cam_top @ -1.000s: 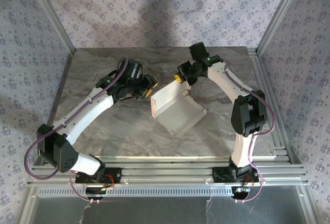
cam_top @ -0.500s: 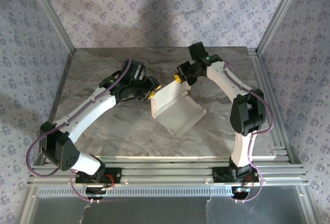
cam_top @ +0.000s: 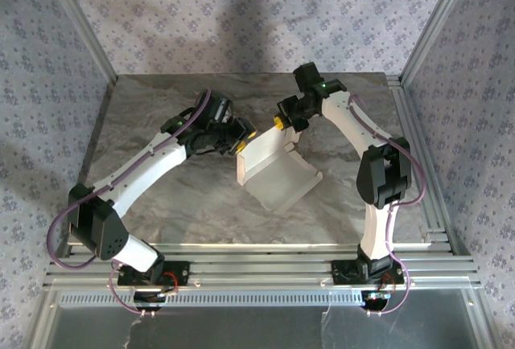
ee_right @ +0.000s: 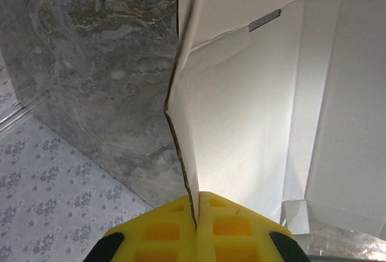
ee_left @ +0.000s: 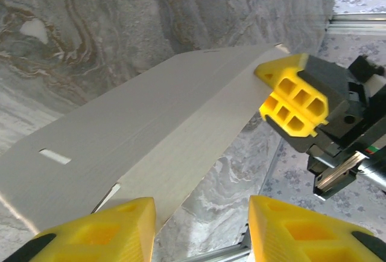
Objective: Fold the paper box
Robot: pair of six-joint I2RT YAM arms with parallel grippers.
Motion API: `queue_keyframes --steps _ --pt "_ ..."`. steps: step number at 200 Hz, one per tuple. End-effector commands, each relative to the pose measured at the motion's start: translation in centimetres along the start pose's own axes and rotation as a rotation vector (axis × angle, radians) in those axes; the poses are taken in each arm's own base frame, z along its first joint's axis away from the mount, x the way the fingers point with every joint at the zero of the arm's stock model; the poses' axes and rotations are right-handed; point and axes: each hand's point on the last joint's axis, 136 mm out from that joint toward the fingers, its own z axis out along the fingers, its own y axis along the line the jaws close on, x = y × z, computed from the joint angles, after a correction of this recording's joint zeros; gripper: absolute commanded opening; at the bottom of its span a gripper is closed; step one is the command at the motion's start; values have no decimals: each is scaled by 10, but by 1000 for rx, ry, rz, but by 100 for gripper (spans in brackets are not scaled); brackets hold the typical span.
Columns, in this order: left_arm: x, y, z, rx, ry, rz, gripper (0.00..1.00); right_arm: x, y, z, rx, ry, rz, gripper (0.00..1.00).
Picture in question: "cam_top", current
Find white paper box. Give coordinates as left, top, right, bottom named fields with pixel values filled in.
left=235, top=125, right=323, bottom=213

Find small black electronics module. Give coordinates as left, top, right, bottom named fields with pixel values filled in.
left=132, top=290, right=169, bottom=312
left=360, top=289, right=392, bottom=310

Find grey metal panel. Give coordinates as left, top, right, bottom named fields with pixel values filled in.
left=38, top=290, right=498, bottom=349

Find aluminium side rail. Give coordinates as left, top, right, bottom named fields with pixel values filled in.
left=60, top=77, right=120, bottom=257
left=385, top=75, right=459, bottom=256

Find aluminium frame cross rails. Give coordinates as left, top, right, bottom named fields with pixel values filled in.
left=42, top=242, right=482, bottom=290

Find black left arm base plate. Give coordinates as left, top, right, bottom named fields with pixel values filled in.
left=116, top=261, right=191, bottom=287

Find grey slotted cable duct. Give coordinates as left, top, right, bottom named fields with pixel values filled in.
left=58, top=289, right=365, bottom=306

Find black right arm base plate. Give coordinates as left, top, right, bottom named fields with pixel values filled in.
left=330, top=259, right=406, bottom=285

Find aluminium corner post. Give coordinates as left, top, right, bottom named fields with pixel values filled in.
left=400, top=0, right=480, bottom=84
left=39, top=0, right=120, bottom=88

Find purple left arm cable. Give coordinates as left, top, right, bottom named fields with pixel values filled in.
left=46, top=88, right=214, bottom=318

